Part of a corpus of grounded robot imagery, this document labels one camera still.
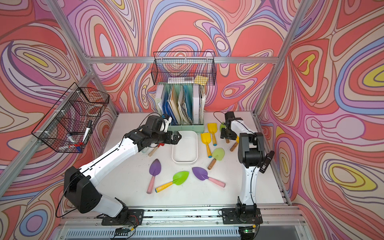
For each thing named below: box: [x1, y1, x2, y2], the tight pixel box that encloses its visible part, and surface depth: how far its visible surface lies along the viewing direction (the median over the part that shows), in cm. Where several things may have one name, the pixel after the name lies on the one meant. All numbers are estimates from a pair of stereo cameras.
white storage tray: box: [171, 130, 199, 164], surface depth 97 cm
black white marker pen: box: [82, 120, 93, 144], surface depth 70 cm
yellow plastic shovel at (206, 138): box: [201, 132, 212, 158], surface depth 106 cm
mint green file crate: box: [155, 82, 206, 134], surface depth 100 cm
